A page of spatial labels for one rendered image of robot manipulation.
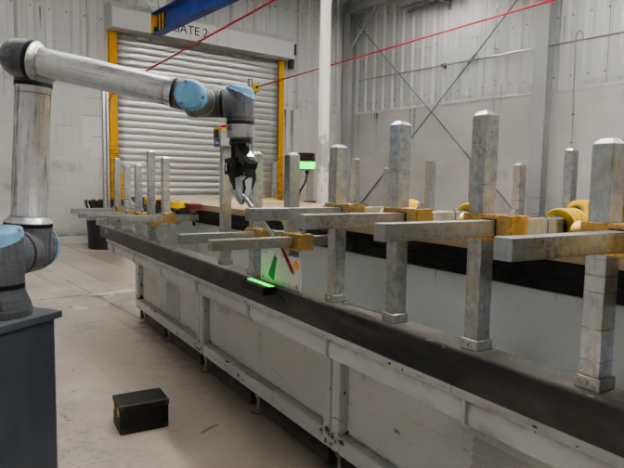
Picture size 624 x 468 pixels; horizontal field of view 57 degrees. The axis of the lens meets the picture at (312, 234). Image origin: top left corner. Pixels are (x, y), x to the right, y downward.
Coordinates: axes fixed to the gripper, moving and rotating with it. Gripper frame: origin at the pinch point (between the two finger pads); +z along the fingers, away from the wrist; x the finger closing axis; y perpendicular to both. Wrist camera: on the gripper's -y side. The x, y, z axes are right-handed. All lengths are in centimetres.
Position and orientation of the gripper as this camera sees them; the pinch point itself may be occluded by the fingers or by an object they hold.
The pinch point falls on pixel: (242, 201)
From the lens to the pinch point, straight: 187.9
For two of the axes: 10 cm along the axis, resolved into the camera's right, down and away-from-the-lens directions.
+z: -0.2, 10.0, 0.9
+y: -5.3, -0.9, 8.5
